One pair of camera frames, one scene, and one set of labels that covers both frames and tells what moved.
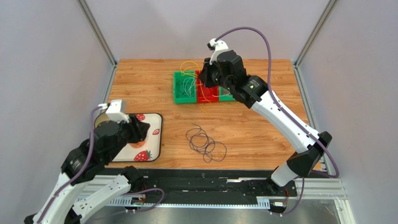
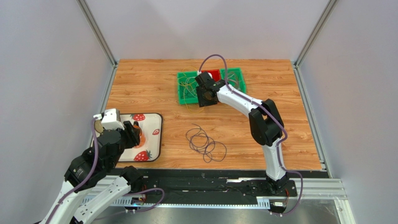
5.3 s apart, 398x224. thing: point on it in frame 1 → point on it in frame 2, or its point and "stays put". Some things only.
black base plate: x=195 y=183 stays put
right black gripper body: x=206 y=78 → x=205 y=94
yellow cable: x=201 y=82 → x=188 y=84
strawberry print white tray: x=152 y=150 stays put
